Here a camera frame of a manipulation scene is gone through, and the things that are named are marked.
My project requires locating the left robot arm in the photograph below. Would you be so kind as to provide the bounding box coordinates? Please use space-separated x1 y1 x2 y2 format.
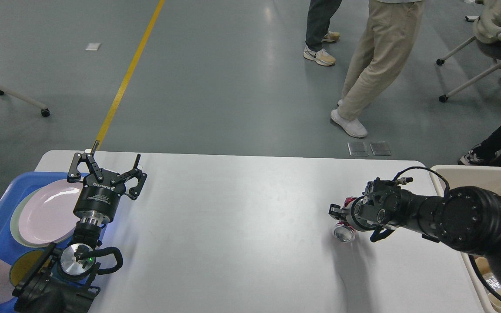
12 140 147 313

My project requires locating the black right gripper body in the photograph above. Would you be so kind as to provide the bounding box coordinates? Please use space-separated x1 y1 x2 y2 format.
350 178 403 231

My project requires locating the person in khaki trousers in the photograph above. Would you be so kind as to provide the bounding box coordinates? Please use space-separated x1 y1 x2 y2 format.
331 0 425 138

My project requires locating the person in dark jeans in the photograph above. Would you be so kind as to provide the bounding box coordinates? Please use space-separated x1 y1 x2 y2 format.
303 0 342 66

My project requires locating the green plate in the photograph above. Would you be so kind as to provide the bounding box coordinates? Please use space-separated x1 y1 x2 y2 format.
10 188 48 248

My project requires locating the pink plate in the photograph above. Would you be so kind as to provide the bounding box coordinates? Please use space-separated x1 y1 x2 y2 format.
18 180 83 246

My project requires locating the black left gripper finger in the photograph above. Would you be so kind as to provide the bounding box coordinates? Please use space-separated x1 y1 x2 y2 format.
67 141 104 183
108 154 148 202

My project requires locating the crushed red can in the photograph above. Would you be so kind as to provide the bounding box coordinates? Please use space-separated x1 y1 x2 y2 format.
333 197 357 243

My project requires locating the white paper cup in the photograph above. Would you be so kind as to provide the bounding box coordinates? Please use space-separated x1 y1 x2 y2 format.
488 293 501 313

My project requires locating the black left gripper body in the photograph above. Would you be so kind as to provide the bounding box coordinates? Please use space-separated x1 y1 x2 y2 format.
73 175 127 224

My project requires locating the teal mug yellow inside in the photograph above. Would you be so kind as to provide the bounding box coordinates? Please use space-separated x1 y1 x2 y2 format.
9 250 44 287

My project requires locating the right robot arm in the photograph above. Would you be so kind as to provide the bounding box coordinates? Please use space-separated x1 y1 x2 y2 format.
329 171 501 283

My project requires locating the beige plastic bin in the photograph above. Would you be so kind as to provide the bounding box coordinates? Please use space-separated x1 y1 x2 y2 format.
432 166 501 313

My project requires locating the metal floor plate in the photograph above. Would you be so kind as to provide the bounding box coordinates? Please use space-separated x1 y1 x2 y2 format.
347 141 392 157

